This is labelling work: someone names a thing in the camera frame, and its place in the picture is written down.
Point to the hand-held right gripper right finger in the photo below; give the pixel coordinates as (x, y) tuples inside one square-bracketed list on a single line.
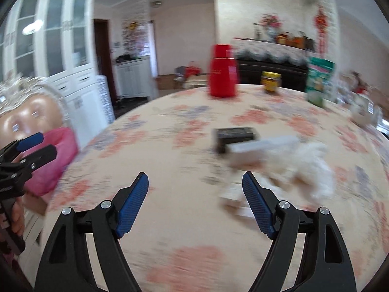
[(258, 206)]

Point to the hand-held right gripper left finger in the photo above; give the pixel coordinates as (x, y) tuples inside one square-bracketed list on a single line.
[(133, 206)]

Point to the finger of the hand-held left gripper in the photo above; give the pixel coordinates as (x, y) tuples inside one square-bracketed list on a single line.
[(42, 155), (30, 140)]

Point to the pink plastic bag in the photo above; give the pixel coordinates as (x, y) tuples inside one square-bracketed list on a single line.
[(57, 161)]

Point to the white box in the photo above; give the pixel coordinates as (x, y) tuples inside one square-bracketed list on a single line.
[(261, 147)]

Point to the white plastic wrap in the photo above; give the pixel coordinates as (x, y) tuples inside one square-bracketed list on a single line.
[(307, 170)]

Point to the person's left hand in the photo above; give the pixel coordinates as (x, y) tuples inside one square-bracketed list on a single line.
[(18, 217)]

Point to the beige tufted dining chair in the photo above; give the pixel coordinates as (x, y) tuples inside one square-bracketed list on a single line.
[(33, 115)]

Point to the floral tablecloth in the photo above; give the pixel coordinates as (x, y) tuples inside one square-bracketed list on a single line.
[(188, 158)]

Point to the black box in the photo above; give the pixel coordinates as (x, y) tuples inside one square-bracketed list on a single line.
[(234, 135)]

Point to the white lattice panel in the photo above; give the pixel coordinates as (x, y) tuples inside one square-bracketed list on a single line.
[(106, 100)]

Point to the tall white glass-door cabinet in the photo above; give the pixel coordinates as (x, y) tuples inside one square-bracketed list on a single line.
[(54, 36)]

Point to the dark wooden door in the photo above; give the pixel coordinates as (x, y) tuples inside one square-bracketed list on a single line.
[(103, 57)]

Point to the low white cabinet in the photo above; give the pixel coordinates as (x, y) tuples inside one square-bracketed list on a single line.
[(133, 77)]

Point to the small yellow-lid jar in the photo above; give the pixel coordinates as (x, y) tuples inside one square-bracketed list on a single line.
[(271, 83)]

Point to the cardboard box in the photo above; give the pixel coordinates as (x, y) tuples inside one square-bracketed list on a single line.
[(167, 82)]

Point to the red thermos jug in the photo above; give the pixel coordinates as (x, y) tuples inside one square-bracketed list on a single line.
[(223, 73)]

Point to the green snack bag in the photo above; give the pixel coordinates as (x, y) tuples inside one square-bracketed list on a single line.
[(319, 82)]

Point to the black piano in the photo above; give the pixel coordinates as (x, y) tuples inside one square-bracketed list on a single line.
[(270, 68)]

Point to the white teapot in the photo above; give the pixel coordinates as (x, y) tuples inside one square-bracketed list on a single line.
[(363, 112)]

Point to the red bag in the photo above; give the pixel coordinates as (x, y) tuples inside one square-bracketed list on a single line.
[(192, 70)]

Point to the white lattice partition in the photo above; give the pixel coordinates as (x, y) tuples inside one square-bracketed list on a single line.
[(331, 24), (135, 30)]

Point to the lace piano cover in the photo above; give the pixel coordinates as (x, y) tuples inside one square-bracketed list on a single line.
[(267, 50)]

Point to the woven basket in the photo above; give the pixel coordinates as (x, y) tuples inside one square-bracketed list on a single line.
[(288, 40)]

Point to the dark handbag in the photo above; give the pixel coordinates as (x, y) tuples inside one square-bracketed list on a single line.
[(307, 42)]

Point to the vase of pink flowers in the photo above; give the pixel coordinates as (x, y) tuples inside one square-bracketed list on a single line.
[(270, 24)]

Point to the red knot hanging ornament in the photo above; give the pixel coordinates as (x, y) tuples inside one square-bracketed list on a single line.
[(322, 24)]

